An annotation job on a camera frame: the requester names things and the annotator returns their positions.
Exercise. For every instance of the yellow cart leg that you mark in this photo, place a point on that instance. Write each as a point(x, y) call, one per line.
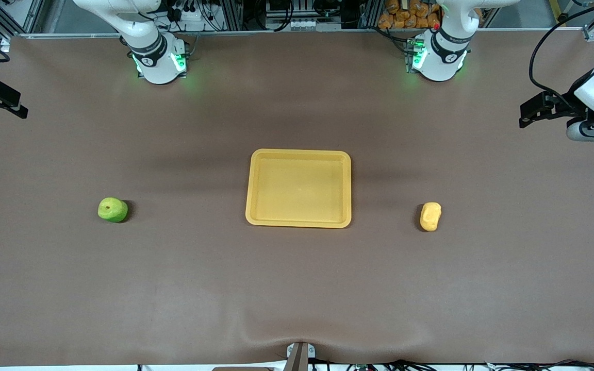
point(555, 7)

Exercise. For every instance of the brown table mat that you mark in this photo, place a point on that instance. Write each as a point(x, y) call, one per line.
point(297, 288)

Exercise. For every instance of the white power strip with plugs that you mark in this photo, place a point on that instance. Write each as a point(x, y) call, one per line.
point(191, 18)

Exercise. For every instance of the aluminium frame post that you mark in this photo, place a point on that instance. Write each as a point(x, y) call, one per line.
point(36, 15)

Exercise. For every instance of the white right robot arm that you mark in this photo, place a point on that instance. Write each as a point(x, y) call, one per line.
point(158, 67)

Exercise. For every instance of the green apple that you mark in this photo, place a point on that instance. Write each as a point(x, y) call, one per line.
point(113, 210)

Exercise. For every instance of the yellow potato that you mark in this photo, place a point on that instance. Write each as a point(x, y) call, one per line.
point(430, 216)

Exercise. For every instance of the small white power strip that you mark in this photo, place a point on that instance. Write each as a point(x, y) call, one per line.
point(306, 24)

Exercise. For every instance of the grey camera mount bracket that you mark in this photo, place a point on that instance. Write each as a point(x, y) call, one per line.
point(299, 358)

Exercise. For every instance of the orange objects pile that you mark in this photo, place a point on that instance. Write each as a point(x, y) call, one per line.
point(405, 15)

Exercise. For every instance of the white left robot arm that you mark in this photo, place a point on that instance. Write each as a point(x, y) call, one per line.
point(441, 56)

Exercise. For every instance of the aluminium table edge rail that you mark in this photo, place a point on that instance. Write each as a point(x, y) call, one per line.
point(276, 33)

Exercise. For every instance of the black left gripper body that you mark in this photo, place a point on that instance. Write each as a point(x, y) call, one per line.
point(566, 104)

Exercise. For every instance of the yellow plastic tray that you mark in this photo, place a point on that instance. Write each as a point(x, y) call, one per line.
point(297, 188)

